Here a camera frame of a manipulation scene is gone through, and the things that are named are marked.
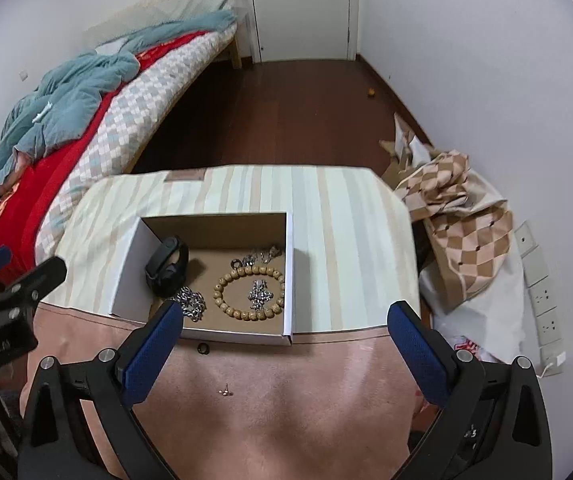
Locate white door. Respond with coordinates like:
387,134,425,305
239,0,360,63

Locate white power strip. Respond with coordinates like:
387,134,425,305
514,222,566,373

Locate brown checked cloth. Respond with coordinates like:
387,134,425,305
394,150,515,311

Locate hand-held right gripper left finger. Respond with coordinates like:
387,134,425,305
19,302,183,480

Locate black smart band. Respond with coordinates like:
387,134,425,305
145,236,190,297

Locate silver chunky chain bracelet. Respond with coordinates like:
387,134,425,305
169,285,207,322

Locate white cardboard box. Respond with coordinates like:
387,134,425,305
111,211,295,347

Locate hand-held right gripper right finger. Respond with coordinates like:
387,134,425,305
388,301,552,480

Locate torn cardboard pieces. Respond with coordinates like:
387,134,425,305
379,112,435,188

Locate wooden bead bracelet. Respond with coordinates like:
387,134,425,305
213,266,286,322

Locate striped and pink tablecloth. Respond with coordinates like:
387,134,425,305
21,165,422,480

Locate thin pendant chain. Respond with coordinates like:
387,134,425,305
241,245,281,267

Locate teal quilt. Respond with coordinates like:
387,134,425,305
0,10,237,231

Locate red and white plastic bag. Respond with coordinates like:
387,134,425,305
447,335,507,366

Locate checkered mattress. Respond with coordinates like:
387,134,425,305
36,30,240,261

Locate bed with red blanket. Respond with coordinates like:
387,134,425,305
0,30,212,273

